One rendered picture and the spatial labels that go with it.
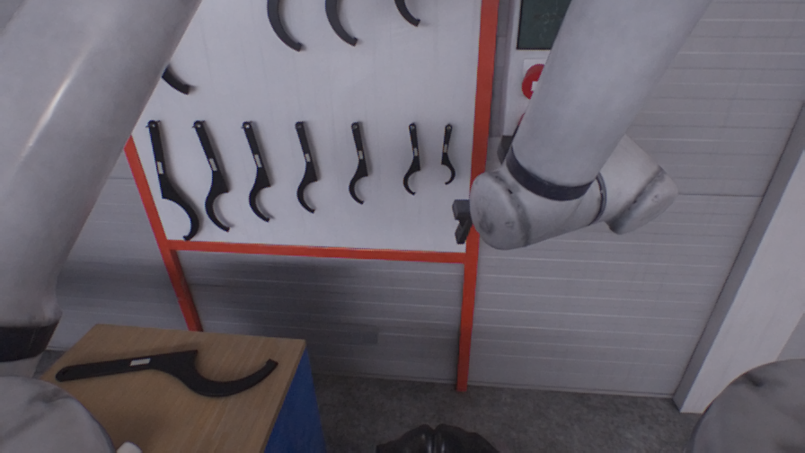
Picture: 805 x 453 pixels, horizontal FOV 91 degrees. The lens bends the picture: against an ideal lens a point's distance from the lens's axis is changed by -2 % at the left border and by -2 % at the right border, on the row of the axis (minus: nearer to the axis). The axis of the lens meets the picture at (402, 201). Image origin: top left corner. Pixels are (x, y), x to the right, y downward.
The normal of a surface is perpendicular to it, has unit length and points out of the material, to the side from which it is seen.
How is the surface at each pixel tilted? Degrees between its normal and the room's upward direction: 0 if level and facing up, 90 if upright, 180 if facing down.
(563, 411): 0
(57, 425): 15
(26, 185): 81
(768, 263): 90
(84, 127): 88
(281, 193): 90
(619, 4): 100
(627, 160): 27
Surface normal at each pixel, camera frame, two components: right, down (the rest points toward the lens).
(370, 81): -0.11, 0.46
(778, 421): -0.18, -0.89
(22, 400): 0.13, -0.91
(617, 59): -0.37, 0.65
